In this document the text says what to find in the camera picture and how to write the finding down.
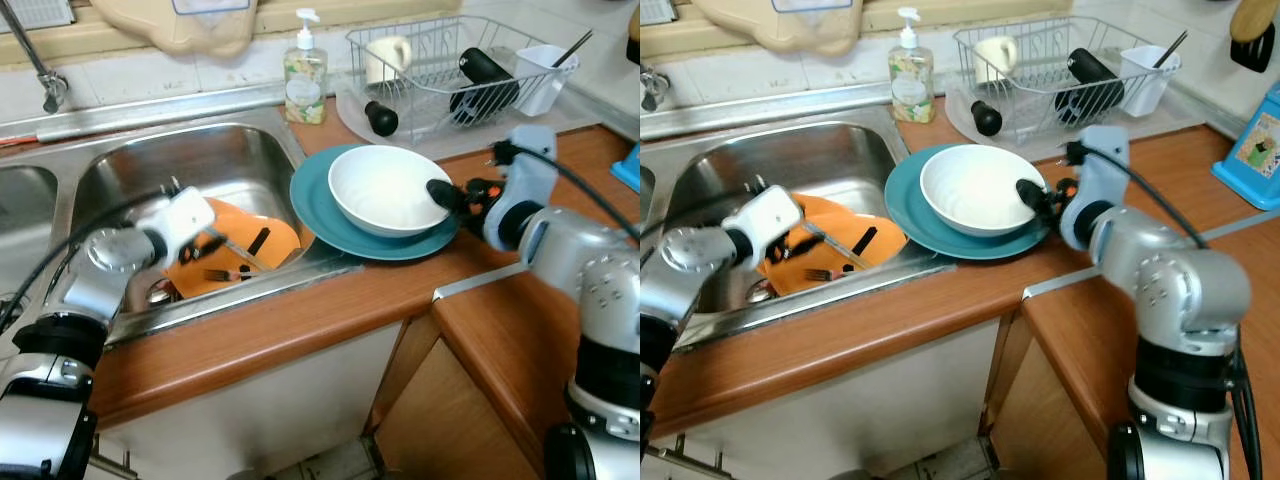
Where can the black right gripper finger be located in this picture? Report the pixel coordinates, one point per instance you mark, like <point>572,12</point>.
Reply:
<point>445,194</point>
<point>1032,194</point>

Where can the metal spoon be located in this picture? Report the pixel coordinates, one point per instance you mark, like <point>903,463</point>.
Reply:
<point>240,252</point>
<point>835,247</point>

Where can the white bowl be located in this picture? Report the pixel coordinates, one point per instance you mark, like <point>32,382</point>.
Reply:
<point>385,190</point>
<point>975,190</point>

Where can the teal plate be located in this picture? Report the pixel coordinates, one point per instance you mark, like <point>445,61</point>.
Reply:
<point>910,215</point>
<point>320,215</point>

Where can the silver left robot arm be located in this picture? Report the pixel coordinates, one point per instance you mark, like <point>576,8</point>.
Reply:
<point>690,270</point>
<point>100,265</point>

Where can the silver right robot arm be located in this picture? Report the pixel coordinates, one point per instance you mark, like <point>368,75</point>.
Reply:
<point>590,270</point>
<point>1170,280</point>

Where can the small dark fork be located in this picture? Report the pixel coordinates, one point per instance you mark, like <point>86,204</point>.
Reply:
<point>220,273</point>
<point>820,273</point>

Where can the orange plastic plate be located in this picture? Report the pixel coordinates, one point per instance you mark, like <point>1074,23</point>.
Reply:
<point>280,245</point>
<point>885,250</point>

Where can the stainless steel sink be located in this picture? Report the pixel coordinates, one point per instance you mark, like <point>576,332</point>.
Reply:
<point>200,160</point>
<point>800,160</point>

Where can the small black round cap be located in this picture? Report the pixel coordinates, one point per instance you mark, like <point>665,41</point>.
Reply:
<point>381,119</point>
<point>986,119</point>

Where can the white utensil cup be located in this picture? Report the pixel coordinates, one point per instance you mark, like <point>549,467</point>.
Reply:
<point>545,80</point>
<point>1148,80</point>

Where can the cream mug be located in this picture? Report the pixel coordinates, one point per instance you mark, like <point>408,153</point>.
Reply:
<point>996,58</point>
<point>388,58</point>

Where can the blue plastic box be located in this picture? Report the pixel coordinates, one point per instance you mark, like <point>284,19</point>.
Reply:
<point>1255,150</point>
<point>630,170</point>

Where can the soap pump bottle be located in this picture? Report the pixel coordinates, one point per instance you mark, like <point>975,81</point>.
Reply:
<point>305,85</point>
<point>911,85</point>

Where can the white cabinet door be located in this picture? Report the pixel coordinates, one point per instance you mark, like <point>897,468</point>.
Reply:
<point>850,410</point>
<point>260,410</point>

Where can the thin black utensil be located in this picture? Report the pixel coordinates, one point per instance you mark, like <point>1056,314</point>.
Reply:
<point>572,48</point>
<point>1170,48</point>

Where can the wooden cabinet door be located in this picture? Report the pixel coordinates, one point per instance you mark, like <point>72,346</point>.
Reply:
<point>1045,410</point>
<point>450,410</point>

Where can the metal faucet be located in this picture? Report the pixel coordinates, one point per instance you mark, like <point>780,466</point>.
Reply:
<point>50,90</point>
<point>655,90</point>

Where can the black and wooden utensil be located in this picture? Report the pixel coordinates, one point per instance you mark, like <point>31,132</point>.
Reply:
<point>634,50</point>
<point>1252,45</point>

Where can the white slatted tray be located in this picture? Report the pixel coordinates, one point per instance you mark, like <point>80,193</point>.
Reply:
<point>658,10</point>
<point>35,12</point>

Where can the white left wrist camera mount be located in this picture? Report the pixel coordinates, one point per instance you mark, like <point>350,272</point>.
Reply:
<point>775,215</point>
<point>185,215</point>

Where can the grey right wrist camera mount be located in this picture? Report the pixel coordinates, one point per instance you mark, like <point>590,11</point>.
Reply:
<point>530,170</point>
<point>1100,170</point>

